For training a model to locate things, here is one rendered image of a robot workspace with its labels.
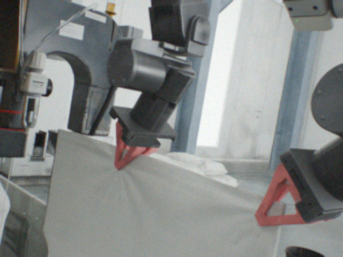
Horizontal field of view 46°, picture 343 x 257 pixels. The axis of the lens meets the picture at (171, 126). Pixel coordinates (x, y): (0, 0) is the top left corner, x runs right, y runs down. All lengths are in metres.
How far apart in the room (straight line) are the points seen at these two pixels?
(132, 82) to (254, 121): 8.13
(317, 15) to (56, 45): 0.54
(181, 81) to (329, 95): 0.28
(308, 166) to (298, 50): 9.13
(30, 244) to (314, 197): 1.35
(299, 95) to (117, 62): 8.77
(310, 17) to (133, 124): 0.48
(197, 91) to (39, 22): 5.79
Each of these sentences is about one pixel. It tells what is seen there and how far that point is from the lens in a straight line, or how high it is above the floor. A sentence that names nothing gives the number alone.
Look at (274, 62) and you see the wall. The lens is 8.98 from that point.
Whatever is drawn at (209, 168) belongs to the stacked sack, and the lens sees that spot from 4.13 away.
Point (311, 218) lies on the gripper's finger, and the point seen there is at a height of 1.08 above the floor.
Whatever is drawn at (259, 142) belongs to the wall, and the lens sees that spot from 8.91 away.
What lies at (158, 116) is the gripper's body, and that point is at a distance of 0.60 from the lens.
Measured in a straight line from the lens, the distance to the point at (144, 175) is 0.62.
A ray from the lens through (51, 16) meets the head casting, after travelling 0.87.
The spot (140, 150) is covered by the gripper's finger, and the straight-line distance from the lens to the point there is 0.62.
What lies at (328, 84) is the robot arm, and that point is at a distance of 0.34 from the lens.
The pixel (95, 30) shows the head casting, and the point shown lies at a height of 1.29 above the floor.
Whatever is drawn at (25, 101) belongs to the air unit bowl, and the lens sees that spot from 0.80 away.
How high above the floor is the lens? 1.17
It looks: 3 degrees down
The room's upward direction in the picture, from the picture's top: 10 degrees clockwise
